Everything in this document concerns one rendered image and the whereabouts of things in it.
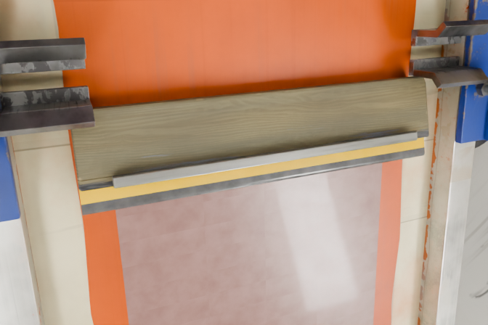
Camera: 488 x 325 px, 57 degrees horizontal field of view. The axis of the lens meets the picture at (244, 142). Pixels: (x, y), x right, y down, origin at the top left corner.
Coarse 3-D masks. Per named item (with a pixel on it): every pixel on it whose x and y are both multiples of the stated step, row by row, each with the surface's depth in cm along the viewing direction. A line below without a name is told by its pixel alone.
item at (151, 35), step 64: (64, 0) 41; (128, 0) 43; (192, 0) 45; (256, 0) 47; (128, 64) 44; (192, 64) 46; (256, 64) 49; (256, 192) 53; (128, 256) 49; (192, 256) 52; (256, 256) 55; (128, 320) 51; (192, 320) 54; (256, 320) 58
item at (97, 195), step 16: (400, 144) 55; (416, 144) 56; (304, 160) 50; (320, 160) 51; (336, 160) 52; (192, 176) 46; (208, 176) 46; (224, 176) 47; (240, 176) 48; (80, 192) 42; (96, 192) 42; (112, 192) 43; (128, 192) 43; (144, 192) 44
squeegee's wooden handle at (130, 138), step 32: (224, 96) 46; (256, 96) 47; (288, 96) 48; (320, 96) 49; (352, 96) 51; (384, 96) 52; (416, 96) 54; (96, 128) 41; (128, 128) 42; (160, 128) 43; (192, 128) 44; (224, 128) 46; (256, 128) 47; (288, 128) 48; (320, 128) 50; (352, 128) 51; (384, 128) 53; (416, 128) 54; (96, 160) 41; (128, 160) 42; (160, 160) 43; (192, 160) 44
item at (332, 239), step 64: (320, 0) 50; (384, 0) 53; (320, 64) 52; (384, 64) 55; (320, 192) 56; (384, 192) 60; (320, 256) 59; (384, 256) 63; (320, 320) 62; (384, 320) 66
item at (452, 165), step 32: (448, 0) 56; (448, 96) 58; (448, 128) 59; (448, 160) 59; (448, 192) 60; (0, 224) 40; (448, 224) 61; (0, 256) 40; (32, 256) 45; (448, 256) 63; (0, 288) 41; (32, 288) 42; (448, 288) 65; (0, 320) 42; (32, 320) 43; (448, 320) 66
